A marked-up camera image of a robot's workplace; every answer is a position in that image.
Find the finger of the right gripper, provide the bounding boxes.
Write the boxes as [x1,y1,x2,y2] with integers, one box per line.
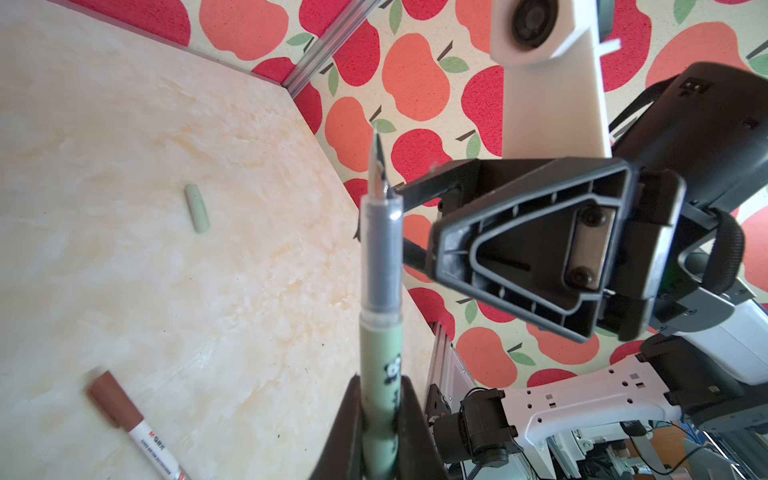
[353,158,565,241]

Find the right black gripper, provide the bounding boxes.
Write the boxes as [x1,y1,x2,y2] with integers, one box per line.
[427,158,686,343]

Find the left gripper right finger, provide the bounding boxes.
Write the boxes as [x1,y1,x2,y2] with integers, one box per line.
[397,376,448,480]

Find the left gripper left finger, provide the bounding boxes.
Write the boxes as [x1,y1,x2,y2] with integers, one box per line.
[310,375,363,480]

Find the grey-green pen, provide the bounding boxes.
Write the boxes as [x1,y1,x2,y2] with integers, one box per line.
[359,134,404,479]

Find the white pen black print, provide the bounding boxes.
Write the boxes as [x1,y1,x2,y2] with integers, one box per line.
[122,416,190,480]

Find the grey-green pen cap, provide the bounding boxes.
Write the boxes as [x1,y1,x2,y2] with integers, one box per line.
[184,184,210,234]

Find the brown pen cap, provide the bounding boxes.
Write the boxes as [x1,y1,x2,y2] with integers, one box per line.
[86,371,144,432]

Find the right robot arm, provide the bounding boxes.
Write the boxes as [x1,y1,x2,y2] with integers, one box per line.
[395,62,767,479]

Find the background lab equipment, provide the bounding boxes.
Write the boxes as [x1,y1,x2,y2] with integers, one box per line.
[526,421,767,479]

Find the aluminium front rail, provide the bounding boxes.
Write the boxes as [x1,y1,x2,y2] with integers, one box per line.
[424,323,477,425]

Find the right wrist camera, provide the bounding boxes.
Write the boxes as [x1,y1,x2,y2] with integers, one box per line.
[490,0,620,159]

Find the right aluminium corner post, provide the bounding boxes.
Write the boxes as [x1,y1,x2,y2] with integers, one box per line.
[282,0,382,99]

